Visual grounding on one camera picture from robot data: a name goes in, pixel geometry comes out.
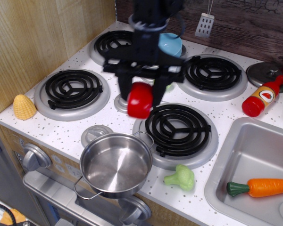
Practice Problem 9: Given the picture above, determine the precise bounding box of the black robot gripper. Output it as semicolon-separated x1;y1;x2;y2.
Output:
103;21;185;107

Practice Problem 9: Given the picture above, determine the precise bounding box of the red toy sushi piece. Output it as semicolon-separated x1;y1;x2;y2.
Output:
127;82;153;119

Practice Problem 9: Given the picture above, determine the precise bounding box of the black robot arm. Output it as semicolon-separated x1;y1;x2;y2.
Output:
103;0;186;106

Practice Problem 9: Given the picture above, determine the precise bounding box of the silver top knob upper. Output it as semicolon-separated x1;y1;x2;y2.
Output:
138;65;163;84

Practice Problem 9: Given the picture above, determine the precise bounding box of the silver knob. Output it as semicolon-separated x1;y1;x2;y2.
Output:
22;143;52;171
138;65;163;84
118;195;152;226
114;94;128;114
81;125;113;147

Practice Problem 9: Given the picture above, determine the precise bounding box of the silver top knob middle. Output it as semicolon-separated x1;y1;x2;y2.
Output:
114;94;128;114

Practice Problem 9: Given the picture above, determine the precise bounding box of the light blue plastic bowl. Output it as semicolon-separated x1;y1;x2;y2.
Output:
158;33;182;57

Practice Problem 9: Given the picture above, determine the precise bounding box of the back left stove burner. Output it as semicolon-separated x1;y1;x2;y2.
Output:
90;30;133;66

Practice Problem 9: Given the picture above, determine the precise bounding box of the stove burner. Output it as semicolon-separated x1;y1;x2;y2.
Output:
133;103;218;170
90;30;133;66
33;69;110;121
178;54;248;102

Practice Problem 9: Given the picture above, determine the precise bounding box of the back right stove burner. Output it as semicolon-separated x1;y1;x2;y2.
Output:
178;54;248;102

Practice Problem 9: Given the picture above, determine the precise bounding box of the front right stove burner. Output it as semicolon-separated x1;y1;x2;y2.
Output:
133;103;218;170

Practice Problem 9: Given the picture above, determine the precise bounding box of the front left stove burner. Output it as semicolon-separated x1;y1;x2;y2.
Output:
33;69;110;121

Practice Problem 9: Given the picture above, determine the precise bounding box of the silver top knob lower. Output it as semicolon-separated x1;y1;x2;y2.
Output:
81;125;113;147

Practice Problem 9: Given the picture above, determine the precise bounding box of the hanging metal spatula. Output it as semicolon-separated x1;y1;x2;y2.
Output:
195;0;215;38

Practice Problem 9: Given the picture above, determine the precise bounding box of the small stainless steel pot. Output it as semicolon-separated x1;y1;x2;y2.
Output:
80;132;155;199

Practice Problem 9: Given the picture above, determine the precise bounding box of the green toy broccoli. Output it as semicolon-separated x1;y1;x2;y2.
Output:
164;164;194;191

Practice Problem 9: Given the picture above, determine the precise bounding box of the red toy ketchup bottle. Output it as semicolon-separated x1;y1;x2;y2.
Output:
241;75;283;117

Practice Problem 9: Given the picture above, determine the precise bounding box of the silver pot lid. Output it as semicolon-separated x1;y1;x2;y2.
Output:
246;62;283;87

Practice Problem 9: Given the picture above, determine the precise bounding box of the yellow toy corn cob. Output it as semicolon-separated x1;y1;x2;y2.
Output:
13;94;37;120

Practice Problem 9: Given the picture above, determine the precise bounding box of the silver toy sink basin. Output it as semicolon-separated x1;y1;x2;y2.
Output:
204;118;283;226

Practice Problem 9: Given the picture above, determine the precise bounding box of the silver front knob right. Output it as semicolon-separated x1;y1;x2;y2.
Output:
118;195;152;226

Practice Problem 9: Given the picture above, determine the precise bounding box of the silver front knob left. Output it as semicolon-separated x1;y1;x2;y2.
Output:
22;143;52;171

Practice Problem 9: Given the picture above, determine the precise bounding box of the orange toy carrot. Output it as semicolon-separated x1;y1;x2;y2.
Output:
226;178;283;198

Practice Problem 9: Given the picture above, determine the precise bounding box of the yellow toy on floor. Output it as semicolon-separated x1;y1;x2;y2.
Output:
0;209;26;226

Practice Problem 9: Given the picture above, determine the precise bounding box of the silver oven door handle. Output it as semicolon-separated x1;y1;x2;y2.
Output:
23;171;123;226

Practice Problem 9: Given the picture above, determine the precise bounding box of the black braided cable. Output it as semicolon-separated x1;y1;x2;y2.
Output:
0;201;16;224

